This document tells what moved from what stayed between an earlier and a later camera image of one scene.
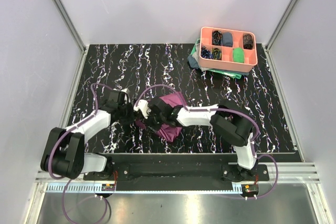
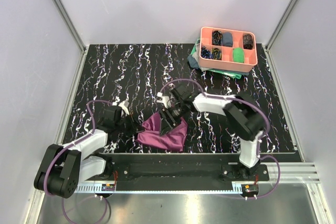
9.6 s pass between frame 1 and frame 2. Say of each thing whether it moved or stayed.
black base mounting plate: stayed
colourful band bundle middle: stayed
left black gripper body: moved
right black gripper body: moved
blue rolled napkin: stayed
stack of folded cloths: stayed
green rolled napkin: stayed
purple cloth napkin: moved
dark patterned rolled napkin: stayed
